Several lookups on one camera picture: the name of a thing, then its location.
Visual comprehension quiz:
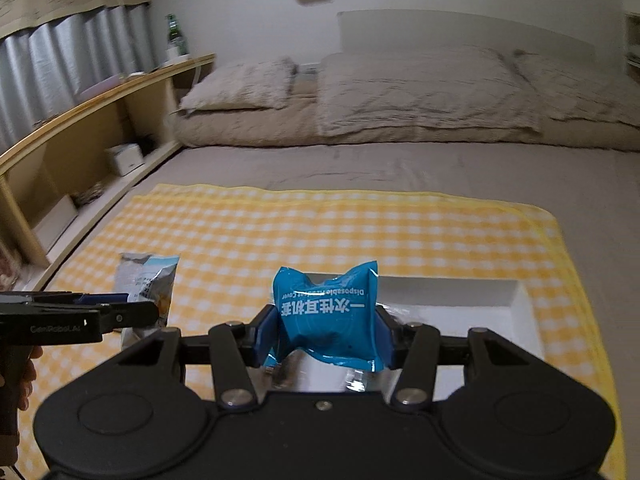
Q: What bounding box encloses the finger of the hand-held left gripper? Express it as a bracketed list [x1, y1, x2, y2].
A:
[97, 301, 162, 335]
[75, 292, 132, 306]

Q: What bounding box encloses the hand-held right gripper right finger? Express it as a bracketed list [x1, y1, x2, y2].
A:
[373, 306, 544, 409]

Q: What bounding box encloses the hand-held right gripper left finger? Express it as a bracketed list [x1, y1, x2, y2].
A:
[114, 306, 280, 409]

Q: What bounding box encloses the white and blue printed pouch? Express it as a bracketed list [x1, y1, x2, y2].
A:
[116, 252, 181, 350]

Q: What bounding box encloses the blue plastic packet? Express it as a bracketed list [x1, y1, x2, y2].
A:
[261, 260, 388, 372]

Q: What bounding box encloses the white shallow cardboard box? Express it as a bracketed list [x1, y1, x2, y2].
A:
[295, 272, 544, 402]

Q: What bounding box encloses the person's left hand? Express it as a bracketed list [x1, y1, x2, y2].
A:
[15, 345, 45, 414]

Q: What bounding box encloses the framed bear picture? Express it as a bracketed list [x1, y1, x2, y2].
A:
[0, 239, 24, 283]

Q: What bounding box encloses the white board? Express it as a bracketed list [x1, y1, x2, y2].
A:
[34, 195, 79, 254]

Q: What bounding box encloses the patterned cloth item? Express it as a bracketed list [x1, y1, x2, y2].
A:
[72, 185, 104, 206]

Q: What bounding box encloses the yellow checkered blanket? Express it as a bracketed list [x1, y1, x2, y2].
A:
[15, 183, 617, 480]

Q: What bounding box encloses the white tissue box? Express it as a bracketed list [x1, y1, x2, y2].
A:
[104, 143, 146, 177]

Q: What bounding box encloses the wooden shelf unit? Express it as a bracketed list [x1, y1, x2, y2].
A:
[0, 53, 217, 292]

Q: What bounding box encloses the beige rolled duvet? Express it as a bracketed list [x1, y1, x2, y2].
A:
[172, 69, 640, 154]

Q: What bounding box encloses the pink flat box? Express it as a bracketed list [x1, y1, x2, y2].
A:
[75, 73, 126, 99]

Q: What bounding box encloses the grey curtain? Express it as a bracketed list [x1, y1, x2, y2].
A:
[0, 2, 154, 155]

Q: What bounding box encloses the fuzzy beige pillow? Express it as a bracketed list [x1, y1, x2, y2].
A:
[179, 57, 297, 114]

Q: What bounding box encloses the middle beige pillow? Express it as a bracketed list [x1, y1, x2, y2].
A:
[315, 45, 544, 137]

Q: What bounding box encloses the green glass bottle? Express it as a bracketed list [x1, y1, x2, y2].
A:
[164, 13, 189, 59]

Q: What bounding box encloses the white headboard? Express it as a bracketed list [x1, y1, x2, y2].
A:
[337, 10, 599, 57]

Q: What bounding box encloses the quilted beige pillow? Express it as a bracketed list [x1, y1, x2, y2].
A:
[510, 50, 640, 127]

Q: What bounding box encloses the wooden side shelf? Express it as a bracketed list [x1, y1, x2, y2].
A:
[622, 12, 640, 69]

